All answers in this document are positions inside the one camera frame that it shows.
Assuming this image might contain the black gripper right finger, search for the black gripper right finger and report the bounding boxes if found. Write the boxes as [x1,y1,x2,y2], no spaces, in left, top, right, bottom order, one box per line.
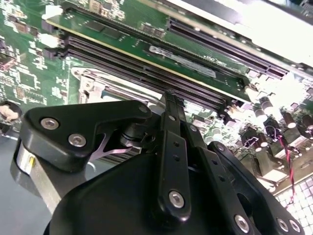
[179,100,305,235]

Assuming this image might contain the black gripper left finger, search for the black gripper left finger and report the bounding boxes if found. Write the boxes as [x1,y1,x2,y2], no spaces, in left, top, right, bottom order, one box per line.
[9,90,194,222]

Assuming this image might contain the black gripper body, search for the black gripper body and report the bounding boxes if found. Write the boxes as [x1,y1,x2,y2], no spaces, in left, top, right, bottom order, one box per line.
[43,151,235,235]

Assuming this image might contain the metal socket cover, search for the metal socket cover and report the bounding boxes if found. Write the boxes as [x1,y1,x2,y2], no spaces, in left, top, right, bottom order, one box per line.
[70,66,167,108]

